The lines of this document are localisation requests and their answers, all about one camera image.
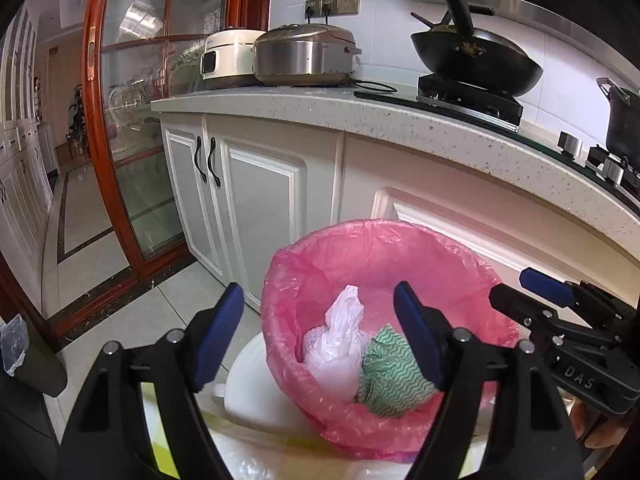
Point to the silver stove knob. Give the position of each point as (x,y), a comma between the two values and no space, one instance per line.
(612,170)
(570,144)

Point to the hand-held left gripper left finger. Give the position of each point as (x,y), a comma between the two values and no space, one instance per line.
(220,330)

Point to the silver rice cooker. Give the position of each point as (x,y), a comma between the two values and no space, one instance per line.
(305,55)

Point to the wall power socket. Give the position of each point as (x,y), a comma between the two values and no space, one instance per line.
(332,6)

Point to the black wok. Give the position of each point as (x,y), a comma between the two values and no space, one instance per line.
(475,67)

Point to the clear plastic wrap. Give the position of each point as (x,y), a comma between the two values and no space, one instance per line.
(12,342)

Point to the black gas stove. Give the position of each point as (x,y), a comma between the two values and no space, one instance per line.
(390,95)

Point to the person's right hand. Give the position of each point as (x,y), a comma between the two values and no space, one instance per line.
(597,430)

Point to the white trash can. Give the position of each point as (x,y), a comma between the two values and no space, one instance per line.
(250,385)

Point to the steel cooking pot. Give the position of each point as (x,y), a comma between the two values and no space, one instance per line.
(622,120)

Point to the wide white cabinet door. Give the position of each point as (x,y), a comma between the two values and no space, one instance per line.
(270,200)

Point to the white plastic bag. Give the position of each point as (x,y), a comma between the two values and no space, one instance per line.
(335,345)

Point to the green wavy patterned cloth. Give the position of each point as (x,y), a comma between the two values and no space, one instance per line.
(395,380)

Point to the white rice cooker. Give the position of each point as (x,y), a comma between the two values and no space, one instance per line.
(225,57)

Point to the white drawer front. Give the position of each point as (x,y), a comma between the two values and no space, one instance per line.
(500,230)

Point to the white panelled cabinet doors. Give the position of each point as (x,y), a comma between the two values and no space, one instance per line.
(20,185)

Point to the wooden framed glass door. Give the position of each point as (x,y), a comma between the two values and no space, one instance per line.
(135,110)

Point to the narrow white cabinet door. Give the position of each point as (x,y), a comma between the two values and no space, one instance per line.
(187,195)

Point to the potted plant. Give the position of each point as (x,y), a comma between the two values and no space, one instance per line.
(77,115)

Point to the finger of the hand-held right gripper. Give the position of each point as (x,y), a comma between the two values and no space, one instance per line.
(545,282)
(515,302)

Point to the dark grey rounded object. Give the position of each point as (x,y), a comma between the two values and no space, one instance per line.
(42,370)

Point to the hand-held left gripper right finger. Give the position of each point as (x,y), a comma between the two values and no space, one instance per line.
(415,330)

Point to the green checkered tablecloth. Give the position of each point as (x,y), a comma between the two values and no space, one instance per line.
(164,457)

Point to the pink-lined trash bin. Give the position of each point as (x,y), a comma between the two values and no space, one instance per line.
(390,270)

